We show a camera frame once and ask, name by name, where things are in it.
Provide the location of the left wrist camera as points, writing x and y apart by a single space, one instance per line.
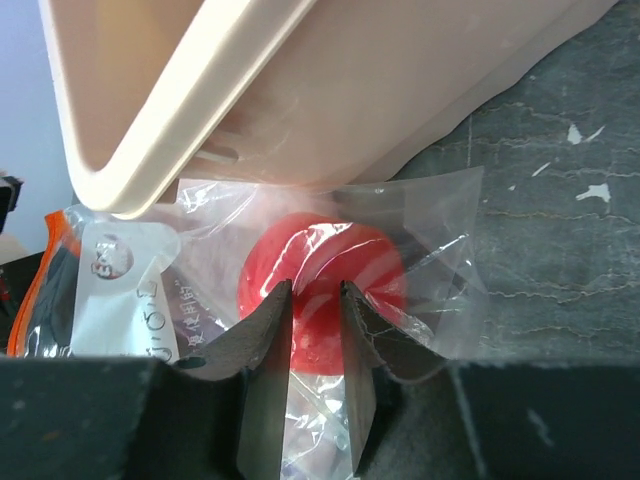
10 188

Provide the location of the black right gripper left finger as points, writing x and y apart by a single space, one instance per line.
218 414

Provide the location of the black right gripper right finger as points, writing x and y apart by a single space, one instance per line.
413 414

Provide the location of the pink plastic tub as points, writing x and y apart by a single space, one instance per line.
301 93

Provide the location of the red fake tomato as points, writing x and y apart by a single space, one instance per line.
317 254

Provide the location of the clear zip top bag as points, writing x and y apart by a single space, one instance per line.
170 282

